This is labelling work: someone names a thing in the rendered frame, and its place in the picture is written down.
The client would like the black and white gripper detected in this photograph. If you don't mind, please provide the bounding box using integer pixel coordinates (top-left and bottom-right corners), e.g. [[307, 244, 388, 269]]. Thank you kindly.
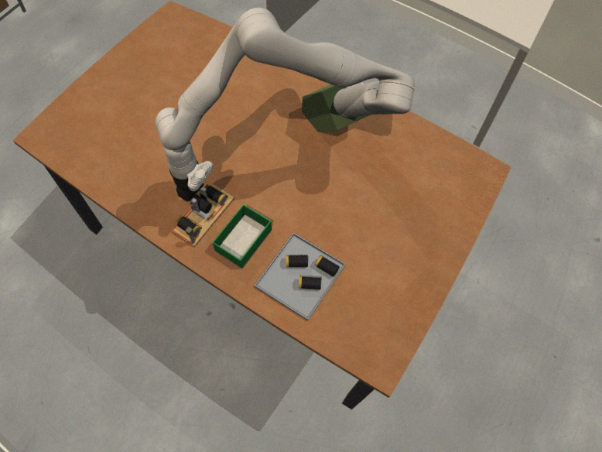
[[169, 155, 214, 213]]

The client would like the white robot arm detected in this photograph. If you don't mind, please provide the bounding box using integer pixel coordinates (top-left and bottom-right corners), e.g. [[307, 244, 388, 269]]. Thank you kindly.
[[156, 8, 415, 168]]

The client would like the black battery with yellow end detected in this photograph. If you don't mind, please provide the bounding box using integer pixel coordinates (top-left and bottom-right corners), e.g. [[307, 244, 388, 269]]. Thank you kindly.
[[286, 255, 308, 267], [177, 217, 200, 232], [299, 276, 321, 290], [206, 186, 225, 204], [315, 256, 340, 277], [193, 194, 212, 214]]

